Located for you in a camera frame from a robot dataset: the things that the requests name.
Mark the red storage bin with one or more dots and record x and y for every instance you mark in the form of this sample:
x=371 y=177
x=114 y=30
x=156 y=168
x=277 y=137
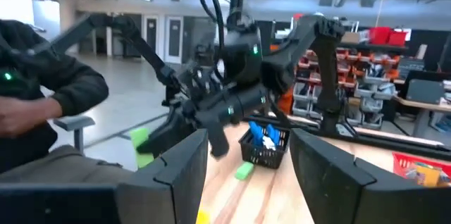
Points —
x=398 y=38
x=379 y=35

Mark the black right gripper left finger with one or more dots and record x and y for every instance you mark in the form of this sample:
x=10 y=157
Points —
x=169 y=192

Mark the yellow plastic basket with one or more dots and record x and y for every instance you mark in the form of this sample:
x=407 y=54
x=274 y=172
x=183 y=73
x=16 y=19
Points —
x=202 y=218

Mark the wooden desk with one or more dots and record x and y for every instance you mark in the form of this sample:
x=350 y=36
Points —
x=423 y=106

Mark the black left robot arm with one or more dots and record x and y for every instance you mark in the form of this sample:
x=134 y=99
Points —
x=327 y=76

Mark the white door with window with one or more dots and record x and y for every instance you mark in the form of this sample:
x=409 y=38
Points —
x=152 y=35
x=174 y=39

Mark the grey equipment case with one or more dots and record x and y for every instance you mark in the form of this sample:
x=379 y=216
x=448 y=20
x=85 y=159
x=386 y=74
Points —
x=424 y=91

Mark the person's hand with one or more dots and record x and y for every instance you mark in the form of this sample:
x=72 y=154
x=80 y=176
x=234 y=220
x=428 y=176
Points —
x=24 y=115

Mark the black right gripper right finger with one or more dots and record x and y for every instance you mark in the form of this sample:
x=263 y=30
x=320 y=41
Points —
x=338 y=192

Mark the yellow crayon pack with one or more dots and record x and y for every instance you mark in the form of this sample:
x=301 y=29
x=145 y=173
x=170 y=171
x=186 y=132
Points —
x=428 y=175

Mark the red plastic basket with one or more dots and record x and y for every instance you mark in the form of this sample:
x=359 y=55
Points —
x=401 y=160

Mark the person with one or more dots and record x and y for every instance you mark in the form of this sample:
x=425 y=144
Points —
x=70 y=83

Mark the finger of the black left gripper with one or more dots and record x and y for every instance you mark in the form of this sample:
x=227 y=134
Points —
x=165 y=134

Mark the parts bin shelf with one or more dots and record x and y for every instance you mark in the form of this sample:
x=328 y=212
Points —
x=370 y=76

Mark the black plastic basket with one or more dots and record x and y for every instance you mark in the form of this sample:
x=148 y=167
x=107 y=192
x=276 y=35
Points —
x=262 y=156

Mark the cardboard box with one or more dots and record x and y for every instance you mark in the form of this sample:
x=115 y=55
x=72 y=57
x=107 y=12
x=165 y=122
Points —
x=350 y=37

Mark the black background robot arm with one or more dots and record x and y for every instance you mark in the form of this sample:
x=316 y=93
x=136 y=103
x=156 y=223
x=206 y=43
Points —
x=148 y=53

